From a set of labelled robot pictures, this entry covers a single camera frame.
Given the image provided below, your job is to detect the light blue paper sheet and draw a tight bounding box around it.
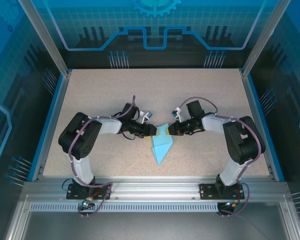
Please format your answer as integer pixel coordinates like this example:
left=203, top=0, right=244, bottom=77
left=149, top=123, right=175, bottom=166

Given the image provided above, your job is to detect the grey metal shelf panel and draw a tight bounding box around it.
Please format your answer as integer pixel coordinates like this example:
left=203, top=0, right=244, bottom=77
left=4, top=194, right=300, bottom=240

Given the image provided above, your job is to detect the aluminium mounting rail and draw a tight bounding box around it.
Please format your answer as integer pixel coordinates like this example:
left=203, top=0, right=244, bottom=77
left=22, top=175, right=290, bottom=202

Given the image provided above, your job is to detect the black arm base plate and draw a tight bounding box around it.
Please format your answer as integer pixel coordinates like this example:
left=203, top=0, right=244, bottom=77
left=66, top=183, right=113, bottom=201
left=198, top=183, right=246, bottom=201

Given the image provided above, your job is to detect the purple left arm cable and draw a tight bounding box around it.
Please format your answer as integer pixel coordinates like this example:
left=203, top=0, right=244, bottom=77
left=67, top=94, right=137, bottom=218

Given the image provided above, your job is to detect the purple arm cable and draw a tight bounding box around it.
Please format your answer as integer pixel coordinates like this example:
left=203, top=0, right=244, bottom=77
left=176, top=96, right=265, bottom=219
left=67, top=94, right=137, bottom=218

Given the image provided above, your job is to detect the slotted grey cable duct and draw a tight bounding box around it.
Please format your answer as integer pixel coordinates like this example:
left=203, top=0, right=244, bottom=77
left=29, top=202, right=225, bottom=213

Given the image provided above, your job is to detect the aluminium side rail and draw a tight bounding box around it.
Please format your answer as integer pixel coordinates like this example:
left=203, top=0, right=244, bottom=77
left=31, top=72, right=72, bottom=182
left=241, top=72, right=278, bottom=182

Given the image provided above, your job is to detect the cable connector with green light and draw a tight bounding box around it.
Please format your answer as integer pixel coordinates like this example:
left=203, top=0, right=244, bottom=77
left=223, top=199, right=241, bottom=209
left=81, top=197, right=95, bottom=208

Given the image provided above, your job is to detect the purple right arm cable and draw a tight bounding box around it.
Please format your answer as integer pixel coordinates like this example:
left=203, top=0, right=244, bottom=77
left=176, top=96, right=265, bottom=219

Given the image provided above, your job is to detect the aluminium frame post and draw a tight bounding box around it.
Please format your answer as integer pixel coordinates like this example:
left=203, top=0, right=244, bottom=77
left=16, top=0, right=72, bottom=78
left=241, top=0, right=292, bottom=78

